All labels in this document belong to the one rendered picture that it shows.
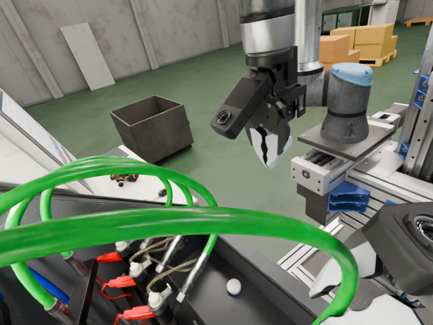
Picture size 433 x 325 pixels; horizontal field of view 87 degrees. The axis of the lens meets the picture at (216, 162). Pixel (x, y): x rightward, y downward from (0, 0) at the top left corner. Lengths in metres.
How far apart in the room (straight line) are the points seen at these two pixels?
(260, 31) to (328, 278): 0.31
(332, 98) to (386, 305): 0.65
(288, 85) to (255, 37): 0.10
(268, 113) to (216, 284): 0.53
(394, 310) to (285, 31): 0.32
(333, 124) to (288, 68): 0.49
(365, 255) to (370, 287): 1.24
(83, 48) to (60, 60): 0.95
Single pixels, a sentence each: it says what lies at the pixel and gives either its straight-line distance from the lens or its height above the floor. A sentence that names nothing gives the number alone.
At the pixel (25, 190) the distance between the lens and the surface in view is 0.27.
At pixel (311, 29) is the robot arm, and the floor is 1.39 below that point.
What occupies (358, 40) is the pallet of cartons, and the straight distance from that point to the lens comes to 5.98.
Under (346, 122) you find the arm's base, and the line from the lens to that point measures 0.86.
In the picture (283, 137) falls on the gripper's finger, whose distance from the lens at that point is 0.39.
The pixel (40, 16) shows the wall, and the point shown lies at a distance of 10.31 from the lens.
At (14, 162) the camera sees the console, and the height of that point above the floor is 1.32.
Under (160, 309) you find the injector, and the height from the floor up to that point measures 1.09.
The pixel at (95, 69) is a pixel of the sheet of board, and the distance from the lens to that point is 9.74.
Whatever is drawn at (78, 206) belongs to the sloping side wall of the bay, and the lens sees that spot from 0.56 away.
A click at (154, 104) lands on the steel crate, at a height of 0.52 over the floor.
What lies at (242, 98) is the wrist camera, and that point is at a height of 1.36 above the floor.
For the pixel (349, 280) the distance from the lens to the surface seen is 0.26.
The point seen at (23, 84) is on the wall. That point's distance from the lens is 10.38.
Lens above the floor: 1.48
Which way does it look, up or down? 33 degrees down
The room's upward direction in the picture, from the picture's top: 12 degrees counter-clockwise
